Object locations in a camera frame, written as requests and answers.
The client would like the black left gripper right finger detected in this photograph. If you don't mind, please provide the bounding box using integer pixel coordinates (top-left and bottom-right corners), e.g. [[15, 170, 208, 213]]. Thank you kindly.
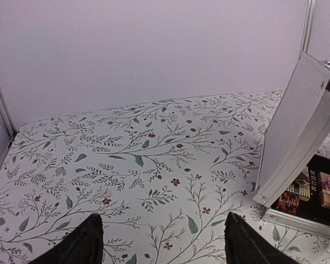
[[224, 212, 297, 264]]

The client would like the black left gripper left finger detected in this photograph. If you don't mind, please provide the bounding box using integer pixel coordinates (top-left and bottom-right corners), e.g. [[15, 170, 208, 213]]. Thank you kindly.
[[31, 214, 103, 264]]

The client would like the red black poker chip stack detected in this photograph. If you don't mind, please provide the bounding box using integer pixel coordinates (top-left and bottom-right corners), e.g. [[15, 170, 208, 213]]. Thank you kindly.
[[274, 191, 300, 215]]

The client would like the aluminium poker case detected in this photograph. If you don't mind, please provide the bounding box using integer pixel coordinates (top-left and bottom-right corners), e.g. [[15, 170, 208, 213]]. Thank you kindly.
[[253, 53, 330, 237]]

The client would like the blue Texas Hold'em card deck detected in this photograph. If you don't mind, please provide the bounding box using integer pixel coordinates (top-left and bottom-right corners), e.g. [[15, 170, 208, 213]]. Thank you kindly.
[[287, 166, 311, 202]]

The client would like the red translucent die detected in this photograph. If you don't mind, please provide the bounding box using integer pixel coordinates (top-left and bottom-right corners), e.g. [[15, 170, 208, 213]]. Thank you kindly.
[[309, 171, 318, 196]]

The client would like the floral patterned table mat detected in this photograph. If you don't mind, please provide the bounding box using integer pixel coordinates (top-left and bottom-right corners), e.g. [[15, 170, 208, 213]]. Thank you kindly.
[[0, 91, 330, 263]]

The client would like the left aluminium frame post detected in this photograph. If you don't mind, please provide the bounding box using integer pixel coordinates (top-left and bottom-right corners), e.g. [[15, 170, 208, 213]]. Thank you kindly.
[[0, 41, 17, 144]]

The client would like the aluminium frame post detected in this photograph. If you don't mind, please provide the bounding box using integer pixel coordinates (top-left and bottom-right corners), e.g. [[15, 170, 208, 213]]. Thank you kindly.
[[300, 0, 317, 54], [0, 41, 17, 144]]

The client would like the right aluminium frame post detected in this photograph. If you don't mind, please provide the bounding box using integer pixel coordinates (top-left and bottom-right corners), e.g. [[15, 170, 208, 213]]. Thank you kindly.
[[300, 0, 317, 54]]

